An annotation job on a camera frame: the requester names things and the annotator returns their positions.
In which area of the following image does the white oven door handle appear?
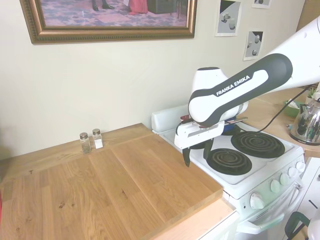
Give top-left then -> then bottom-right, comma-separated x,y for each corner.
236,213 -> 286,235

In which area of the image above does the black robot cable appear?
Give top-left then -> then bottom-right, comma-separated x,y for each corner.
256,86 -> 311,132

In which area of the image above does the wooden butcher block board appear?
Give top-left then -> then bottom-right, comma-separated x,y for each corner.
0,122 -> 224,240

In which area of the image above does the white electric stove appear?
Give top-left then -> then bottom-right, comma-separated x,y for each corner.
151,103 -> 307,240

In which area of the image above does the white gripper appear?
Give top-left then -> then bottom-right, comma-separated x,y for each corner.
174,119 -> 225,168

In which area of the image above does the large white oven knob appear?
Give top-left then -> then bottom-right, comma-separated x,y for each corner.
249,191 -> 266,210

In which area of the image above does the large grey shapes wall print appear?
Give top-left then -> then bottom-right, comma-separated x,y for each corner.
214,0 -> 242,38

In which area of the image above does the cropped grey shapes wall print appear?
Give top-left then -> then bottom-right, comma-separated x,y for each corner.
251,0 -> 273,10

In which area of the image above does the small green plant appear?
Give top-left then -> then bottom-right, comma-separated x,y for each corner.
308,86 -> 320,100

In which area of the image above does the glass salt shaker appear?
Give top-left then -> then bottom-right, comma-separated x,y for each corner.
91,128 -> 104,150

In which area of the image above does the green bowl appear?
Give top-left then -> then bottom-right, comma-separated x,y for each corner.
282,99 -> 301,117

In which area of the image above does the white side cabinet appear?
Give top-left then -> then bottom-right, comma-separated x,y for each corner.
298,156 -> 320,226

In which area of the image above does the wooden window blind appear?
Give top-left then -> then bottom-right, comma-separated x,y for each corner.
297,0 -> 320,33

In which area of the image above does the glass pepper shaker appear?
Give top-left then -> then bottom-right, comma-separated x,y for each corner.
79,132 -> 91,154

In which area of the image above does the shiny silver electric kettle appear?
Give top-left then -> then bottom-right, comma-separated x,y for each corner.
289,97 -> 320,146

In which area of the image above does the gold framed painting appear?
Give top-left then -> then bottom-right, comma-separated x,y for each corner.
19,0 -> 198,45

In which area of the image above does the dark green handle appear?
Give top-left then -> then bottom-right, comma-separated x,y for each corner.
285,211 -> 312,240

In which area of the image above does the small grey shapes wall print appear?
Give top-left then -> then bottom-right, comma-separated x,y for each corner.
242,31 -> 264,62

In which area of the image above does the small black coil burner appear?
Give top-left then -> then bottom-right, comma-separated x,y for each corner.
208,148 -> 253,176

